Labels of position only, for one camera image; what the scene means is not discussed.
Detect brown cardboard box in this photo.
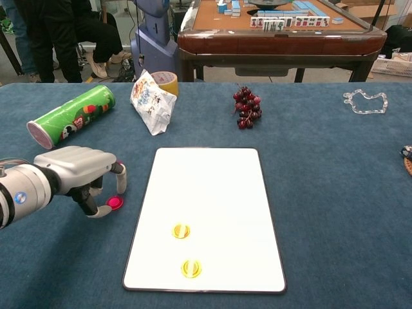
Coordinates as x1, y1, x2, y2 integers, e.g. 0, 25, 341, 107
339, 0, 400, 29

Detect black bag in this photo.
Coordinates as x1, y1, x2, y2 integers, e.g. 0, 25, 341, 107
381, 24, 412, 60

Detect blue felt tablecloth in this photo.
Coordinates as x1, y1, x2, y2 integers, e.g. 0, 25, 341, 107
0, 82, 412, 309

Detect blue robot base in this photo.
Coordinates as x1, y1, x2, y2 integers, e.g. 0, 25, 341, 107
130, 0, 179, 80

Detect clear bead bracelet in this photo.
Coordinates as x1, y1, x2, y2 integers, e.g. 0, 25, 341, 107
342, 90, 389, 116

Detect white plastic basket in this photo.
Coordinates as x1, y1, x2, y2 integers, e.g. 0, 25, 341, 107
370, 53, 412, 78

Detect black tripod stand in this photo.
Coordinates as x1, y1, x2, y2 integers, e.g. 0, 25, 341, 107
365, 0, 386, 33

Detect brown mahjong table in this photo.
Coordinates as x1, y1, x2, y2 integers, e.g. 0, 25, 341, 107
177, 0, 388, 83

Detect person in blue jeans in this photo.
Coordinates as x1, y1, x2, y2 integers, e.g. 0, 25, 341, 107
0, 0, 40, 83

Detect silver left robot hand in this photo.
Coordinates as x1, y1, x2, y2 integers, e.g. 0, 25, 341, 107
33, 145, 127, 219

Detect seated person beige shoes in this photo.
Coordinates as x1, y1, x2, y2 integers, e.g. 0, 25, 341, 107
77, 11, 133, 79

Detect yellow tape roll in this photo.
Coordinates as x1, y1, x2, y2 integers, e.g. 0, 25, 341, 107
150, 71, 180, 97

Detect white rectangular board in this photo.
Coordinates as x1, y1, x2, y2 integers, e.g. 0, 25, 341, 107
122, 147, 288, 295

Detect person in black trousers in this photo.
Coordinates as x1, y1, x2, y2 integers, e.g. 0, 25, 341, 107
14, 0, 85, 84

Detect dark round dish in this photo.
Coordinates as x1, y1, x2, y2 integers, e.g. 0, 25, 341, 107
246, 0, 290, 10

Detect white printed snack bag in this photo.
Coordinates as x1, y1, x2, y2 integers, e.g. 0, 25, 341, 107
129, 70, 178, 136

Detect orange disc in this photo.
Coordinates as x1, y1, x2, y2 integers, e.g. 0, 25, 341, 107
180, 259, 203, 279
171, 222, 191, 240

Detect green chips can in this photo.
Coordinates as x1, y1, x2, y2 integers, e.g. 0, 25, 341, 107
26, 84, 117, 151

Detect dark red grape bunch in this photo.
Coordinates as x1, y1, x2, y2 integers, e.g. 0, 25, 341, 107
230, 84, 263, 131

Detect black floor cable bundle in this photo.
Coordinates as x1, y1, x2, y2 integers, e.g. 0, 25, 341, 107
111, 57, 136, 83

